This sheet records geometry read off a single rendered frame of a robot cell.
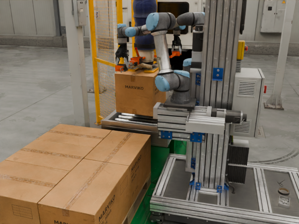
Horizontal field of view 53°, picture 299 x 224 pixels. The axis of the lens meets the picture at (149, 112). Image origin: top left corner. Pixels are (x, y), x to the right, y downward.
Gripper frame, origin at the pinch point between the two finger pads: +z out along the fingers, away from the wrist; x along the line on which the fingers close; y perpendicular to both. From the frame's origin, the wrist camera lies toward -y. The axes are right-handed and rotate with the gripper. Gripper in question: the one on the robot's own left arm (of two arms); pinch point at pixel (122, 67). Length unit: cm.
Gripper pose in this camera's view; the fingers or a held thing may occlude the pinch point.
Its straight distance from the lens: 255.8
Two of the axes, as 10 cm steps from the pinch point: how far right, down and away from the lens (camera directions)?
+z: 0.0, 9.4, 3.5
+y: 3.2, -3.3, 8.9
